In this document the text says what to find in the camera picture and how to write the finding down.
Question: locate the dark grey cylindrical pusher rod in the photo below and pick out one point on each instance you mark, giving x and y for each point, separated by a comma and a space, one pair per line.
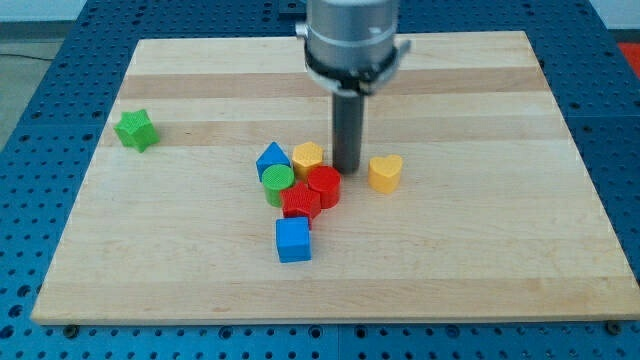
347, 129

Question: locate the yellow heart block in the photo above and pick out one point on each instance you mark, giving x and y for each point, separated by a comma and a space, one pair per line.
384, 173

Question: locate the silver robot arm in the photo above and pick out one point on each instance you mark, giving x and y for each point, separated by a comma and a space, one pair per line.
351, 51

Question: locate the yellow hexagon block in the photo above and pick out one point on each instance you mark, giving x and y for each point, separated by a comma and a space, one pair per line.
305, 158

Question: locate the red cylinder block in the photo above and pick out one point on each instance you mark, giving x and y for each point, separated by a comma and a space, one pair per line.
326, 181

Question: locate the blue triangle block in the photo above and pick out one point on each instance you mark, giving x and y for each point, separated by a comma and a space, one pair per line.
272, 155

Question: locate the green cylinder block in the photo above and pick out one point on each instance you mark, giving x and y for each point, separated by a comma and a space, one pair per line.
275, 179

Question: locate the red star block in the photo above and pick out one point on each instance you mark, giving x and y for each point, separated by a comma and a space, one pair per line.
300, 201

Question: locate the blue cube block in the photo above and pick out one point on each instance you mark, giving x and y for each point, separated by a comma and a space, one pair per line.
293, 239

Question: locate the wooden board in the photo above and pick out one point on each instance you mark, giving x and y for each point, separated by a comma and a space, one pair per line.
495, 218

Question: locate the green star block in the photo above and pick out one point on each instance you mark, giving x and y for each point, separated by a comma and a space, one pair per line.
136, 130

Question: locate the blue perforated table plate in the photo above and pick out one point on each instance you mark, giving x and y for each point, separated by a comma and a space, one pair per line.
45, 159

